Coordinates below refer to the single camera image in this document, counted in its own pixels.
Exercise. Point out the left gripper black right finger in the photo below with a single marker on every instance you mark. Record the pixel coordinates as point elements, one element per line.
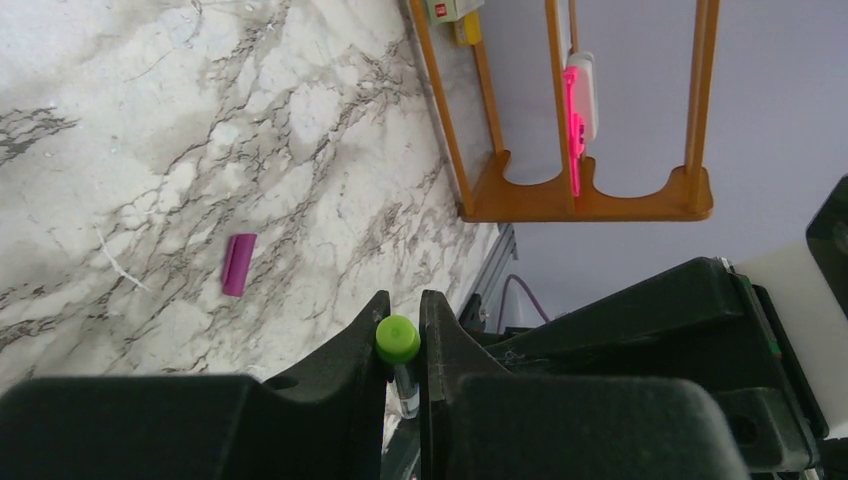
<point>480,421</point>

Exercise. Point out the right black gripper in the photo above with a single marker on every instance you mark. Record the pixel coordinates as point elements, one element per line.
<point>703,322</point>

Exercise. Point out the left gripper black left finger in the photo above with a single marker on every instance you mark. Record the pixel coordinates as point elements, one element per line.
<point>321,418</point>

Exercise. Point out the silver pen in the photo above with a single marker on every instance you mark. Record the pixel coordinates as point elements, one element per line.
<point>398,344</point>

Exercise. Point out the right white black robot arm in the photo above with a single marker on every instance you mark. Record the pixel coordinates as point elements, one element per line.
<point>807,282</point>

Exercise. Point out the pink pen cap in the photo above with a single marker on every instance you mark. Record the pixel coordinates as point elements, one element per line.
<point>237,264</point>

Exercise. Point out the orange wooden rack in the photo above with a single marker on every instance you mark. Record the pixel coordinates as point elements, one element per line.
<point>571,196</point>

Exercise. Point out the pink item in rack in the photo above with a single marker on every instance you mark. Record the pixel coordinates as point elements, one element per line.
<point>576,128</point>

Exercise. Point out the white package in rack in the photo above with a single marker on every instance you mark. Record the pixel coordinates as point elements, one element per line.
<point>449,11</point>

